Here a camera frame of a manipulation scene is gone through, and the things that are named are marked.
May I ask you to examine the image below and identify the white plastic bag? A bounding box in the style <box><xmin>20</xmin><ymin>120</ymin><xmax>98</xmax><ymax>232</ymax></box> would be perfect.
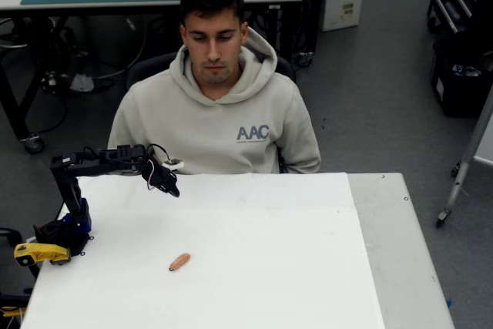
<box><xmin>69</xmin><ymin>73</ymin><xmax>96</xmax><ymax>93</ymax></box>

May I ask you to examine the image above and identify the black round floor device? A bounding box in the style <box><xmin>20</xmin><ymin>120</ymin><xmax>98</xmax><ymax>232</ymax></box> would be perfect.
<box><xmin>40</xmin><ymin>70</ymin><xmax>62</xmax><ymax>93</ymax></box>

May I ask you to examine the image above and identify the black storage bin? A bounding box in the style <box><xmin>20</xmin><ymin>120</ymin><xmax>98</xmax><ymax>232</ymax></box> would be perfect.
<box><xmin>430</xmin><ymin>38</ymin><xmax>493</xmax><ymax>118</ymax></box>

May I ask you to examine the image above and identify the man in beige hoodie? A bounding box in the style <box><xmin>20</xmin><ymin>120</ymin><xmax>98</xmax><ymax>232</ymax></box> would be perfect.
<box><xmin>106</xmin><ymin>0</ymin><xmax>323</xmax><ymax>175</ymax></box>

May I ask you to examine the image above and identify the white paper table cover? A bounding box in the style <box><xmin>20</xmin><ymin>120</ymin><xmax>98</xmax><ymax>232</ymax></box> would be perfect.
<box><xmin>19</xmin><ymin>172</ymin><xmax>386</xmax><ymax>329</ymax></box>

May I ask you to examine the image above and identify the black camera cable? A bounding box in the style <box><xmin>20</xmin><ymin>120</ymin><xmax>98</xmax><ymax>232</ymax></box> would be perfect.
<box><xmin>147</xmin><ymin>143</ymin><xmax>173</xmax><ymax>163</ymax></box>

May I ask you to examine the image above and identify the black and yellow tool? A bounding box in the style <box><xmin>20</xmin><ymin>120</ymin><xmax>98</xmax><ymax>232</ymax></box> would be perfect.
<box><xmin>0</xmin><ymin>293</ymin><xmax>32</xmax><ymax>319</ymax></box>

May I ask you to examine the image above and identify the grey metal stand leg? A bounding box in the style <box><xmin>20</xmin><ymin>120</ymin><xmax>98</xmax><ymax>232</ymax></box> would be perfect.
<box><xmin>435</xmin><ymin>82</ymin><xmax>493</xmax><ymax>229</ymax></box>

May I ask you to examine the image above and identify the black office chair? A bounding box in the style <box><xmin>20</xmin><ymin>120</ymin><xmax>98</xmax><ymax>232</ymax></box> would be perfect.
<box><xmin>126</xmin><ymin>51</ymin><xmax>297</xmax><ymax>174</ymax></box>

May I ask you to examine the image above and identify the yellow clamp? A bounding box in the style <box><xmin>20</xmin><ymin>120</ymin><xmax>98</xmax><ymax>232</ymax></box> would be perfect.
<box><xmin>14</xmin><ymin>243</ymin><xmax>72</xmax><ymax>267</ymax></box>

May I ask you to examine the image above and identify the orange carrot piece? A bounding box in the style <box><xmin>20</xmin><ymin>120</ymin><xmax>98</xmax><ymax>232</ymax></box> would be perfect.
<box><xmin>169</xmin><ymin>253</ymin><xmax>192</xmax><ymax>271</ymax></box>

